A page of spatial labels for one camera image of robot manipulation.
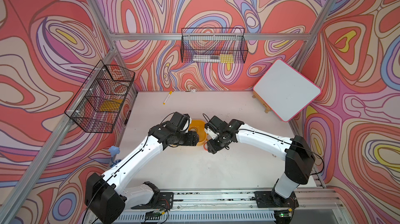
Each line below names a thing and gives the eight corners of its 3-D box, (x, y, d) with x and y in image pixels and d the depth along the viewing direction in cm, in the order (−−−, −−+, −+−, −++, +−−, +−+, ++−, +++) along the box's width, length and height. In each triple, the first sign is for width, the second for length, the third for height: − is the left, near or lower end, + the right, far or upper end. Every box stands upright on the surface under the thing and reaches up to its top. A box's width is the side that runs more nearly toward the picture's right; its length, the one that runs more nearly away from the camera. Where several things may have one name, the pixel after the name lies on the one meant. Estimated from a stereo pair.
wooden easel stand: (265, 113, 109) (268, 109, 105) (250, 96, 120) (252, 91, 116) (269, 112, 109) (271, 107, 105) (253, 95, 121) (255, 90, 117)
